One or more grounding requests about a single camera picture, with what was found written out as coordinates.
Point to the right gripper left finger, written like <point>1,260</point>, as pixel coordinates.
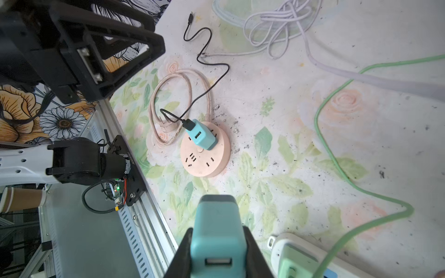
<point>180,266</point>

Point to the green charger adapter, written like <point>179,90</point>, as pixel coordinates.
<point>294,263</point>

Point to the round pink socket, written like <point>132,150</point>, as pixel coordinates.
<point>206,163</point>

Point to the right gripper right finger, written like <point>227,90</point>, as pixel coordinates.
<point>256,265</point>

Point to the white blue power strip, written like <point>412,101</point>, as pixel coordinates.
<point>336,269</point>

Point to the teal charger adapter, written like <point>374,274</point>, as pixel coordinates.
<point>218,245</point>
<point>200,134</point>

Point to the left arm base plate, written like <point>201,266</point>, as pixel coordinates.
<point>129,183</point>

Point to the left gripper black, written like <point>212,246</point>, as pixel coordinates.
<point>64,44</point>

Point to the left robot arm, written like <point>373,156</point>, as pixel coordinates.
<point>56,153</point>

